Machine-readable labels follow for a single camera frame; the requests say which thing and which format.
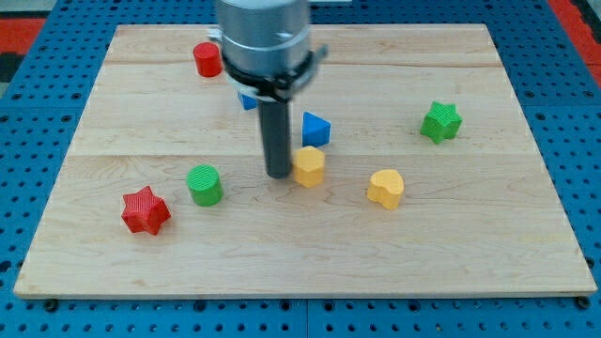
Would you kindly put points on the yellow heart block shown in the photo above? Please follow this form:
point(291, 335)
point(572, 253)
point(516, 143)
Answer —
point(386, 188)

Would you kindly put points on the wooden board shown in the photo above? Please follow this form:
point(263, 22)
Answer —
point(479, 216)

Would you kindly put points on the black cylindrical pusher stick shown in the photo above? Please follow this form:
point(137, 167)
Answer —
point(274, 120)

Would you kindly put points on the green cylinder block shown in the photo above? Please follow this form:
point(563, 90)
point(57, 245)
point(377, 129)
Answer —
point(204, 185)

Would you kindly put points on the blue cube block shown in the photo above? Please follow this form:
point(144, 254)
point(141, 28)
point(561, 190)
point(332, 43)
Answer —
point(247, 103)

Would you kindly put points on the red star block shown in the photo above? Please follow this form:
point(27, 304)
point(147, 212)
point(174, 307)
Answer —
point(144, 211)

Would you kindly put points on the blue triangle block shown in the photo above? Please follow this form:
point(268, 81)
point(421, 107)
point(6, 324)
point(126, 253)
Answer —
point(316, 131)

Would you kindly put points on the yellow hexagon block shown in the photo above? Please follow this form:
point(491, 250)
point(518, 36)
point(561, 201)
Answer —
point(309, 166)

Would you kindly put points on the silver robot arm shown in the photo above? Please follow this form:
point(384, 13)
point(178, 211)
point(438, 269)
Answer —
point(264, 37)

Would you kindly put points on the green star block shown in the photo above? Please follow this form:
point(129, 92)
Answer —
point(441, 122)

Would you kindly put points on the red cylinder block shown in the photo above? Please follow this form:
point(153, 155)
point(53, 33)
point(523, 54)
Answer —
point(207, 59)

